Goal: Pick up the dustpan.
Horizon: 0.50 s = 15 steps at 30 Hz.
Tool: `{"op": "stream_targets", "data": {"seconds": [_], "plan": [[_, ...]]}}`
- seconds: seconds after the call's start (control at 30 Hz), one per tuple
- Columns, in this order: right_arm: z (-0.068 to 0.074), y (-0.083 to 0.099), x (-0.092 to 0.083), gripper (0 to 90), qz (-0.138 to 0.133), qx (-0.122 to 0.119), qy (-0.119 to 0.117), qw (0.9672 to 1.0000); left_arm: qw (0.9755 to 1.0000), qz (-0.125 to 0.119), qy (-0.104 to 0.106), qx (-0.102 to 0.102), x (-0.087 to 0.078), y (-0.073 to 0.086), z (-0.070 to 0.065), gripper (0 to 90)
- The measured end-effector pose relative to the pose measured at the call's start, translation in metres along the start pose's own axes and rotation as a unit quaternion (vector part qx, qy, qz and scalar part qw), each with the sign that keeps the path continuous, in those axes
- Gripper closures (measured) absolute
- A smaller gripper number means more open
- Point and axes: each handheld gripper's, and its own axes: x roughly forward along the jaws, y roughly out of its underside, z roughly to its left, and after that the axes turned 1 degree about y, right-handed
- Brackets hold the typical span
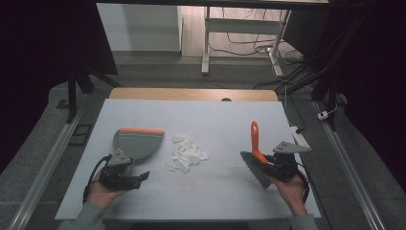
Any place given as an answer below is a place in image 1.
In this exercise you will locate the person's left hand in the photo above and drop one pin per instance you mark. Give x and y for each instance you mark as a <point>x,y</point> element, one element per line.
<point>102,195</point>

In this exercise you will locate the black metal stand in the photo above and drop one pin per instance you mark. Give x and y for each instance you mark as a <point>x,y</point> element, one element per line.
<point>75,89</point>

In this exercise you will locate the white panel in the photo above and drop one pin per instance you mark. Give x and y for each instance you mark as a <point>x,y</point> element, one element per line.
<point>137,27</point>

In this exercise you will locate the white metal desk frame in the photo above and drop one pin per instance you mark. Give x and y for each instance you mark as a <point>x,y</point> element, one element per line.
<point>242,25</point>

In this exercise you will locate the aluminium rail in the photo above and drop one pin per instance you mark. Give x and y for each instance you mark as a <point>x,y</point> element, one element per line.
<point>348,169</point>
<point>48,166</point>

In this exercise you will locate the dark curtain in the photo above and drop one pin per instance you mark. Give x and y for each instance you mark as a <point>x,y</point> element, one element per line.
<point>367,64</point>
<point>38,64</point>

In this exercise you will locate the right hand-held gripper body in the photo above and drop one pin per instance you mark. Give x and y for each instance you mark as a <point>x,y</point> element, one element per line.
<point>284,166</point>

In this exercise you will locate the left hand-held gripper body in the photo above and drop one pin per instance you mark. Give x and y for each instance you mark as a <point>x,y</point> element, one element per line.
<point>116,174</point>

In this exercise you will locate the grey dustpan with orange edge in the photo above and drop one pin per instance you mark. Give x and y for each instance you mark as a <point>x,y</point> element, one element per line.
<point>137,143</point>

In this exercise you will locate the white power adapter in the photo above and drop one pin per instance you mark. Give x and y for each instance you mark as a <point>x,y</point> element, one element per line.
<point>323,115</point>

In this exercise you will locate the black floor bracket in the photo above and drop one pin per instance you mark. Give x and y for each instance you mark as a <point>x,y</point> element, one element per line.
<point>80,135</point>

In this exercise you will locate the wooden table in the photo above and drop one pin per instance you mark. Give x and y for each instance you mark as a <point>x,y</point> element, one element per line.
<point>191,94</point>

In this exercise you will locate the person's right hand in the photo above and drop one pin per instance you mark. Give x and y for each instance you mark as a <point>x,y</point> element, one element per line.
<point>292,195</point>

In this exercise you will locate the pile of white paper scraps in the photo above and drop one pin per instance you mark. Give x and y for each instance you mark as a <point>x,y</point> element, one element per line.
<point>186,155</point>

